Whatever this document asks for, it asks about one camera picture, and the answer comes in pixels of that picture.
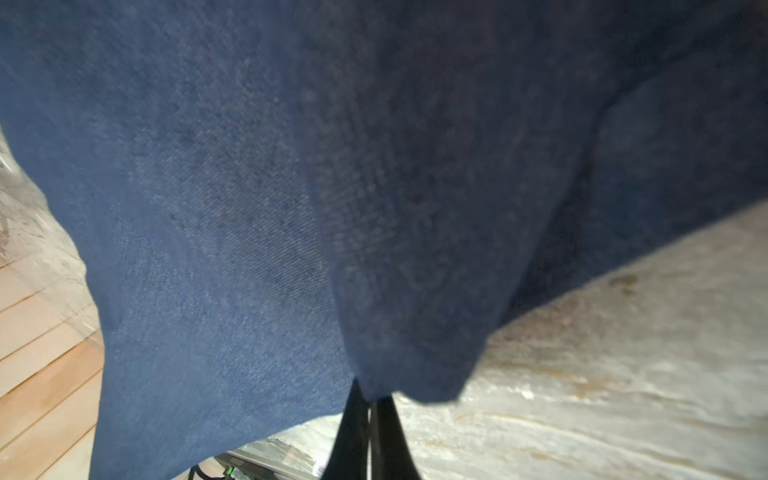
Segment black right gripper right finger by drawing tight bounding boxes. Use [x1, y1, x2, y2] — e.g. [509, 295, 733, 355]
[370, 397, 421, 480]

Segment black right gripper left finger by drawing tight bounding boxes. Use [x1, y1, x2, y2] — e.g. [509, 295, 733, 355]
[321, 380, 369, 480]

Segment dark blue denim jeans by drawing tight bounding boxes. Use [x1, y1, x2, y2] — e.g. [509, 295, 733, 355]
[1, 1, 767, 479]

